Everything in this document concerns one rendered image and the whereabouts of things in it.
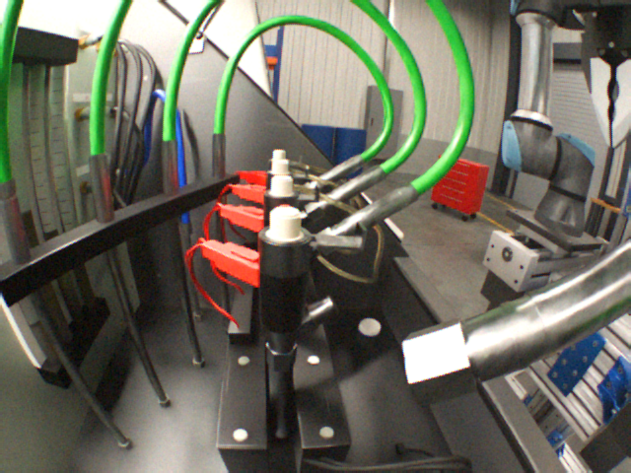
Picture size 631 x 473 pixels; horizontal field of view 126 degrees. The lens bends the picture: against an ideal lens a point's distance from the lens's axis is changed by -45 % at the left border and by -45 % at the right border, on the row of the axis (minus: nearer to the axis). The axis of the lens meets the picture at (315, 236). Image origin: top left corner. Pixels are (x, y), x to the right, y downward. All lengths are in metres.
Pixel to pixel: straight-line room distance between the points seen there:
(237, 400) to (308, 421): 0.06
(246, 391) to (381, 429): 0.22
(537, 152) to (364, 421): 0.65
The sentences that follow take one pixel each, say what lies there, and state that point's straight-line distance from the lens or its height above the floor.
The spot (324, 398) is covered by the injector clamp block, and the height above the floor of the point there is 0.98.
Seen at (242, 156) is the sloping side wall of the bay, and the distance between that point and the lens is 0.46.
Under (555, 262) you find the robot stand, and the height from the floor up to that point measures 0.97.
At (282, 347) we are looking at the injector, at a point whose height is 1.05.
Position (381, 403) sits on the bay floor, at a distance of 0.45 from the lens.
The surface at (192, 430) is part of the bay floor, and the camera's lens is 0.41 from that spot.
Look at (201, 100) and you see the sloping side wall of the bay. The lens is 0.47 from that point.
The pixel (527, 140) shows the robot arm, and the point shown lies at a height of 1.22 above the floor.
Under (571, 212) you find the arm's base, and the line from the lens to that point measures 0.78.
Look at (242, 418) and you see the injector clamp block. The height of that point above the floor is 0.98.
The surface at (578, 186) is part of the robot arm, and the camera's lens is 0.78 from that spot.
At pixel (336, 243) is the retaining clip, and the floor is 1.12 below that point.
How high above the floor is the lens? 1.19
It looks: 24 degrees down
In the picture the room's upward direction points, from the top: 5 degrees clockwise
